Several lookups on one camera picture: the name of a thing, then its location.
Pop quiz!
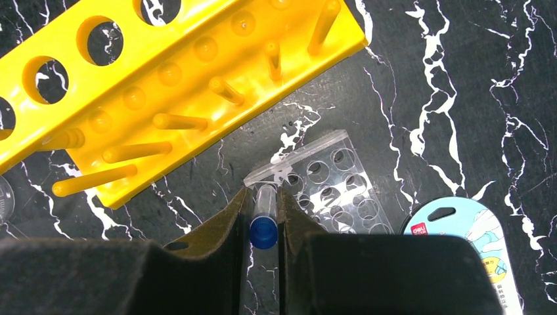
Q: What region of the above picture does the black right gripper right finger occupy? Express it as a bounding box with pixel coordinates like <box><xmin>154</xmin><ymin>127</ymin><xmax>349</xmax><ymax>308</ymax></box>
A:
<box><xmin>278</xmin><ymin>189</ymin><xmax>503</xmax><ymax>314</ymax></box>

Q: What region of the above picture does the clear acrylic tube rack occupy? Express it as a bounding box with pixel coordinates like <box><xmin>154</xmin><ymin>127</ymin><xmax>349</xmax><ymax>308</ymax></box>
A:
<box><xmin>244</xmin><ymin>130</ymin><xmax>393</xmax><ymax>234</ymax></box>

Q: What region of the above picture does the yellow test tube rack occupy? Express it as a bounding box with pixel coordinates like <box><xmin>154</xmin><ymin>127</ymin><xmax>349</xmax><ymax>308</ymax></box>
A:
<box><xmin>1</xmin><ymin>1</ymin><xmax>367</xmax><ymax>209</ymax></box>

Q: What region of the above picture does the blue correction tape package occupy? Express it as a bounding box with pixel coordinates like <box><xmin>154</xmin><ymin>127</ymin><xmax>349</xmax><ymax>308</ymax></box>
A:
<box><xmin>401</xmin><ymin>196</ymin><xmax>524</xmax><ymax>314</ymax></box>

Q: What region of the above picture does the clear glass beaker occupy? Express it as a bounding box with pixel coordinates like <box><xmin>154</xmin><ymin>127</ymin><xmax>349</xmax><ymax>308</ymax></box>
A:
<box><xmin>0</xmin><ymin>177</ymin><xmax>15</xmax><ymax>224</ymax></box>

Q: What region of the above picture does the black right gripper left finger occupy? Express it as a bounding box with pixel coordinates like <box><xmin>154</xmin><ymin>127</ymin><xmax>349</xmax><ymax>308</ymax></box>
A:
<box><xmin>1</xmin><ymin>188</ymin><xmax>252</xmax><ymax>314</ymax></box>

